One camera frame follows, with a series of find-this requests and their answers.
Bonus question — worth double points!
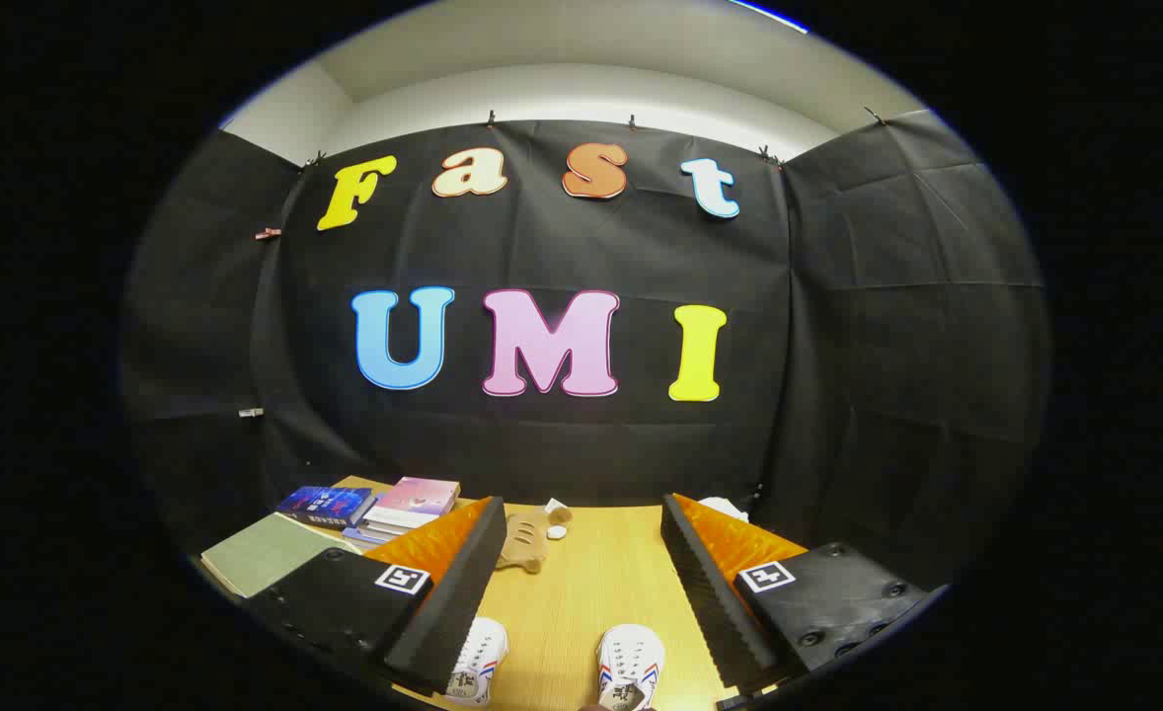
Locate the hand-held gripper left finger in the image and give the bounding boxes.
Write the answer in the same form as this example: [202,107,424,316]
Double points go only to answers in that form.
[244,496,508,697]

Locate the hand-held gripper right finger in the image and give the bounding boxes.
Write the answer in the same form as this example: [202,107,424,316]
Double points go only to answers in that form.
[659,492,943,710]

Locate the white canvas shoe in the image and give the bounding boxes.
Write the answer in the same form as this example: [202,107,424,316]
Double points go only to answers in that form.
[596,623,665,711]
[443,618,509,706]

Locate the green fabric storage box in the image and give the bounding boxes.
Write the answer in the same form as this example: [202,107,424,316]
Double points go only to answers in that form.
[200,512,360,599]

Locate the brown plush toy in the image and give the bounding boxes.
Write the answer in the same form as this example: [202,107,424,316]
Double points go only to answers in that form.
[496,501,575,575]

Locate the pink cover book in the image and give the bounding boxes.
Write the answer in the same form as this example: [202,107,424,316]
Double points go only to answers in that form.
[364,477,461,529]

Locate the dark blue book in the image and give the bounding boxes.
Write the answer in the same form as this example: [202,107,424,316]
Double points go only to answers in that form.
[275,485,377,530]

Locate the black backdrop cloth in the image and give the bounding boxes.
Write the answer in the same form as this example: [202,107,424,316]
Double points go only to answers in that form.
[119,107,1051,593]

